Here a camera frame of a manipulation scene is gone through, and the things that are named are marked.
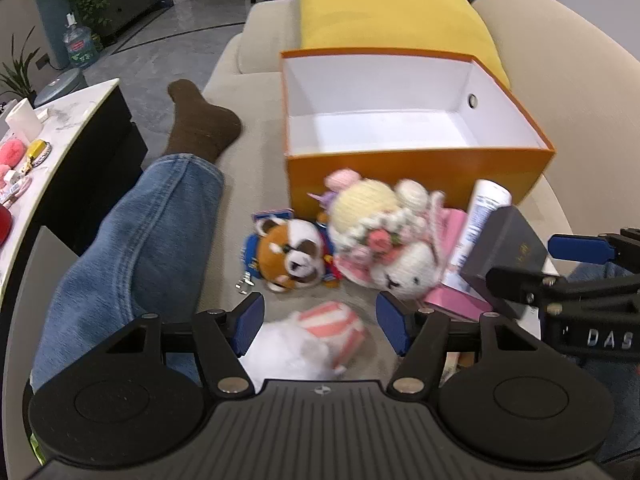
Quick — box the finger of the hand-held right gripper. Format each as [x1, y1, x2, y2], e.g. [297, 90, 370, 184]
[547, 227, 640, 274]
[485, 266, 640, 314]

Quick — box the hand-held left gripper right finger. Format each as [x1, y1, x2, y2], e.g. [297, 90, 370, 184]
[375, 291, 544, 397]

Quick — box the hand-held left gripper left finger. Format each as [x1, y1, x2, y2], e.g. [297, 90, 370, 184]
[100, 291, 266, 398]

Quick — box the dark grey box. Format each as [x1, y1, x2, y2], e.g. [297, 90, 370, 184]
[460, 205, 561, 322]

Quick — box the pink package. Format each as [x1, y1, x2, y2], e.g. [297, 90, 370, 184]
[422, 280, 497, 323]

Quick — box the crocheted bunny doll with flowers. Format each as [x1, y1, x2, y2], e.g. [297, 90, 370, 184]
[307, 169, 449, 302]

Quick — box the white fluffy plush toy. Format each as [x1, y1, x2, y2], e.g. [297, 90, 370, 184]
[239, 301, 371, 382]

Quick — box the white lotion tube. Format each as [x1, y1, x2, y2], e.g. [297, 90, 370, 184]
[447, 179, 512, 274]

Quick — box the red panda plush toy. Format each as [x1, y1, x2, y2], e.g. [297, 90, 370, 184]
[235, 208, 342, 295]

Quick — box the orange cardboard box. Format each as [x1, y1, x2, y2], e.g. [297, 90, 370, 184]
[279, 49, 557, 221]

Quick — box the person's left leg in jeans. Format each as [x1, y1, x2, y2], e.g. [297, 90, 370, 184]
[30, 152, 226, 396]

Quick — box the beige sofa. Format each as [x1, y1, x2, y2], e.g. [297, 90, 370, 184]
[197, 0, 640, 396]

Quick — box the person's foot in brown sock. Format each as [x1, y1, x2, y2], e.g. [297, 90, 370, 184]
[165, 79, 244, 164]

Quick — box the white marble table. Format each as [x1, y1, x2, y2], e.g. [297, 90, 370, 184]
[0, 77, 149, 311]

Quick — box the yellow small item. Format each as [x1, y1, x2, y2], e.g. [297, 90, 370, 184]
[25, 139, 51, 166]

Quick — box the pink fluffy ball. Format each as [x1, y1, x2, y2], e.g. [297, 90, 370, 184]
[0, 140, 29, 167]

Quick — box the yellow pillow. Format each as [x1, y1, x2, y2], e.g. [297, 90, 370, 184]
[298, 0, 512, 89]

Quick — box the grey round stool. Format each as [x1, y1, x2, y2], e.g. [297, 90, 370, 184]
[34, 67, 89, 109]

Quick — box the large water bottle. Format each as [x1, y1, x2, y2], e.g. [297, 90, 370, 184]
[62, 11, 99, 69]

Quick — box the potted green plant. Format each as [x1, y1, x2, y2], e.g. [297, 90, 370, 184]
[0, 27, 42, 104]

